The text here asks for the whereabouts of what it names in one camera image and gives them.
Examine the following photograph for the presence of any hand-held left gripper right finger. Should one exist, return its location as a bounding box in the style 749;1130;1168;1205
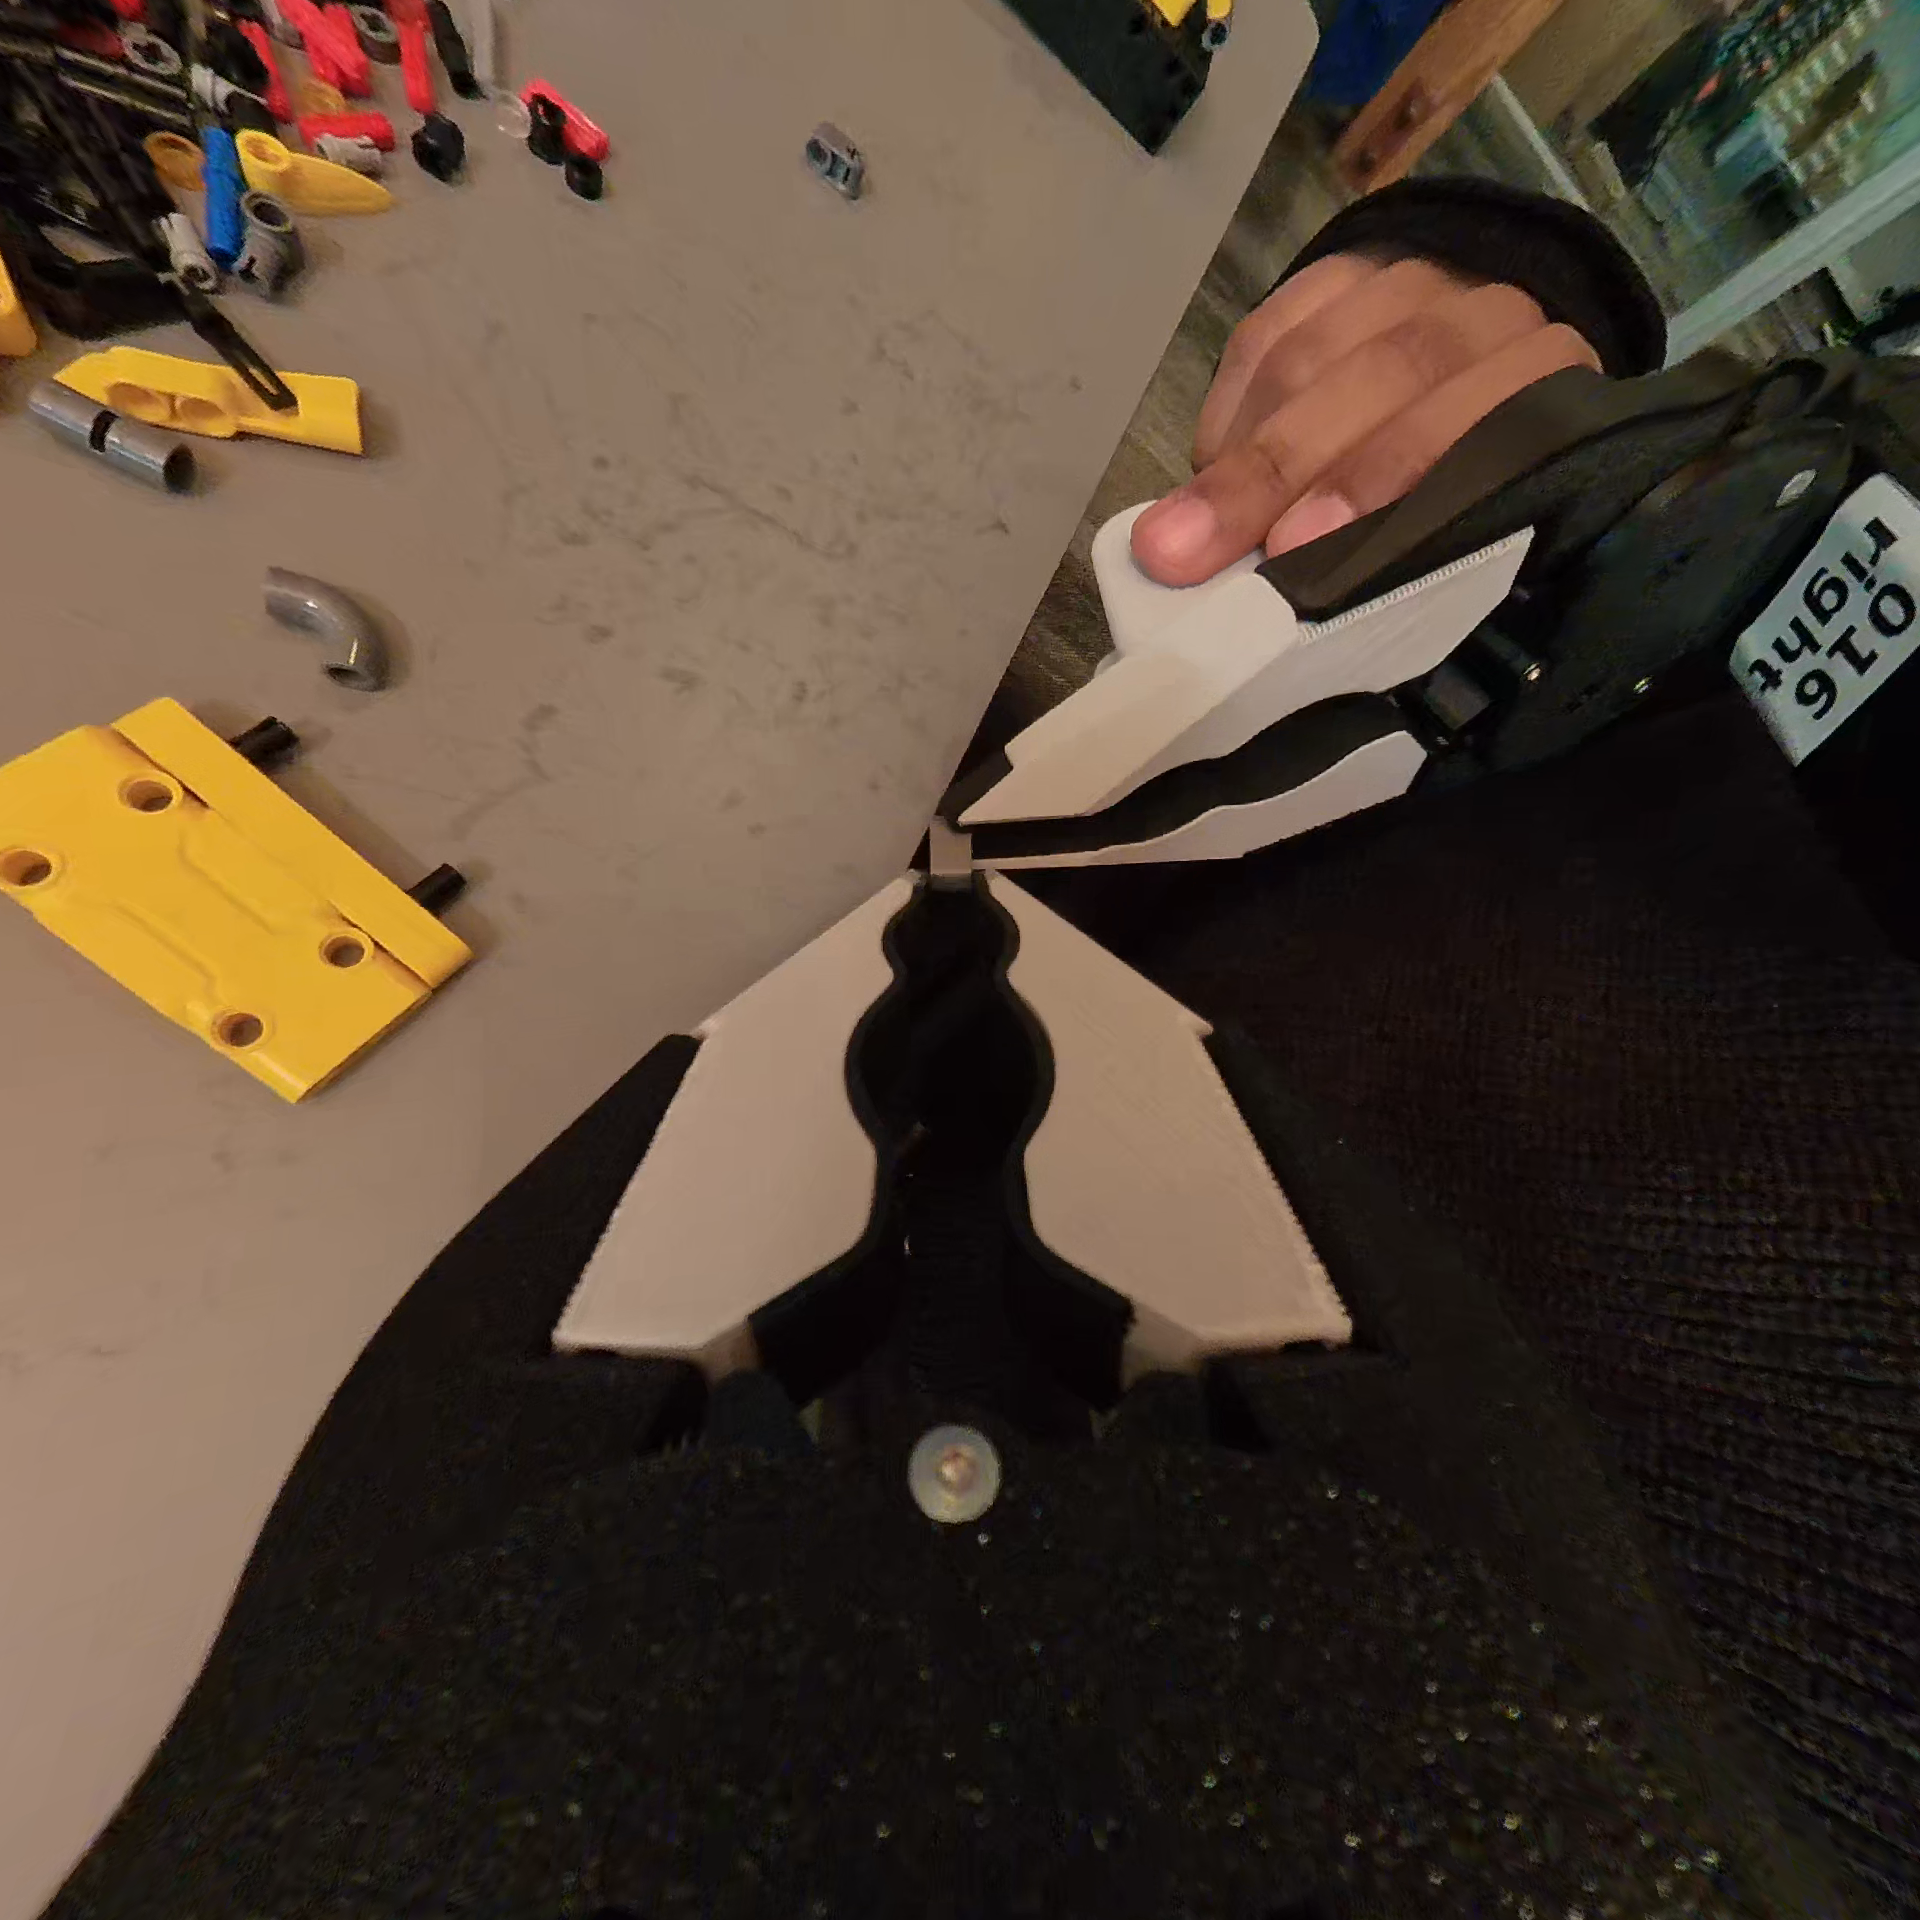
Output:
989;873;1352;1373

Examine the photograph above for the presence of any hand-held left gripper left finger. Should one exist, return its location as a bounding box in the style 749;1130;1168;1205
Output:
551;878;921;1373

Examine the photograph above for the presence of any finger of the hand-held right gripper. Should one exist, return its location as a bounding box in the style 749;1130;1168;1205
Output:
972;732;1431;873
956;526;1533;833

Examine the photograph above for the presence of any grey elbow pipe piece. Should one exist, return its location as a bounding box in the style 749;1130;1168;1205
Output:
263;565;393;693

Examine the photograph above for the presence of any person's right hand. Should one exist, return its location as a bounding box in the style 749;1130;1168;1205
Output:
1128;252;1606;585

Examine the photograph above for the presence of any yellow flat panel piece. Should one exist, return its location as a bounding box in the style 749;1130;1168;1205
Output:
0;693;478;1105

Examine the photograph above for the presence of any wooden beam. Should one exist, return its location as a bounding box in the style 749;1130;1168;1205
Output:
1332;0;1566;200

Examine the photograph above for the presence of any yellow black toy model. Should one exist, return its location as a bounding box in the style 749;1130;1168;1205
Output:
1003;0;1241;155

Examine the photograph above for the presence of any red connector piece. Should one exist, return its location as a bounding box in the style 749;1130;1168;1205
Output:
516;78;615;166

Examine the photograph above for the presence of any yellow tooth piece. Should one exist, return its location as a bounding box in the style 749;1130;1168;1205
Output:
235;129;396;218

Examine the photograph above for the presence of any pile of toy building pieces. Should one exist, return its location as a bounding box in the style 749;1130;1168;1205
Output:
0;0;616;496

